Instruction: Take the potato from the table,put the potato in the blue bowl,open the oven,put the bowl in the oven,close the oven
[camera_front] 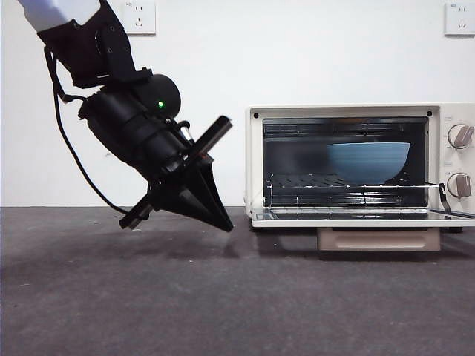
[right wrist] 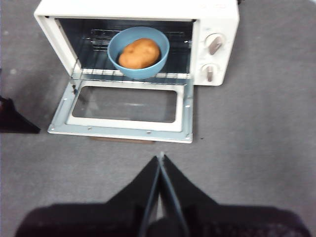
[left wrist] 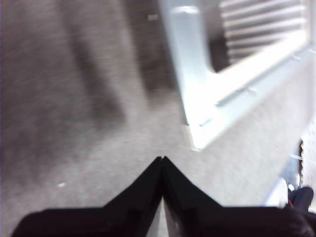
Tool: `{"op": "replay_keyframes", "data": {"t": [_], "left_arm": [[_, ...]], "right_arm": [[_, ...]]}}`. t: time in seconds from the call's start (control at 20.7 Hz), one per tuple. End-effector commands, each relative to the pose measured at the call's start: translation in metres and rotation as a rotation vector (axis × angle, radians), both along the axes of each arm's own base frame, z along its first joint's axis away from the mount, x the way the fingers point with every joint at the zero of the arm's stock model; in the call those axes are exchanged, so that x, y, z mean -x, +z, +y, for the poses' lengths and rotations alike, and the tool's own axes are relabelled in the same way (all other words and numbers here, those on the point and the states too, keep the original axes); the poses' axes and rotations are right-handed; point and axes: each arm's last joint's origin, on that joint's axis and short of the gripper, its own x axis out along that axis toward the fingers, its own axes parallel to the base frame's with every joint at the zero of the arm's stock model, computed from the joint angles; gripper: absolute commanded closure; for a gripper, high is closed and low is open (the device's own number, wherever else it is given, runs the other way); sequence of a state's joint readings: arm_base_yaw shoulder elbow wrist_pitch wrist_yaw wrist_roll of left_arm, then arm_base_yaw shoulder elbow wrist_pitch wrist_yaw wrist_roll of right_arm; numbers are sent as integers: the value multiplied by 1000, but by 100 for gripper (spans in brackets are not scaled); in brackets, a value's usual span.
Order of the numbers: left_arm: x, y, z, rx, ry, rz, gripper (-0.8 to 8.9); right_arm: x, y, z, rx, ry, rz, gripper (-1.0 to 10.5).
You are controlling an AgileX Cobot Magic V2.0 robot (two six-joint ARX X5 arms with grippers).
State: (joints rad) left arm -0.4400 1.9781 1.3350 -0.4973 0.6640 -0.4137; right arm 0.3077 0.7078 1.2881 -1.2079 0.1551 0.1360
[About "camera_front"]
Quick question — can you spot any metal wire oven rack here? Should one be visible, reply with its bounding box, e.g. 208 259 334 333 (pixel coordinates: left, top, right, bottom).
265 171 451 214

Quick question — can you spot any white wall socket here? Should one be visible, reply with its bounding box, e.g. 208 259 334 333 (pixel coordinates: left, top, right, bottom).
124 0 157 37
445 3 475 38

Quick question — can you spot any cream Toshiba toaster oven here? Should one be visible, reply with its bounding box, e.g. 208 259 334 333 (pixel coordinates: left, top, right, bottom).
245 103 475 234

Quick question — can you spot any blue ribbed bowl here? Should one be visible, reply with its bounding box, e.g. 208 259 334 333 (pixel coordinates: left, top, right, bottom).
326 142 410 185

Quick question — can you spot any cream oven knob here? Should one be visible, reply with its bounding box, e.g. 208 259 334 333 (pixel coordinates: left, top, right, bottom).
447 172 473 199
448 125 475 151

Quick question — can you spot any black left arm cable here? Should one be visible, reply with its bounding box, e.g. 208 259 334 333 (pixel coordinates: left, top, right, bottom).
43 46 131 217

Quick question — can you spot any oven door with beige handle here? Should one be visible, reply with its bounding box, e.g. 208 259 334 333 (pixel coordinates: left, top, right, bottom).
252 206 475 252

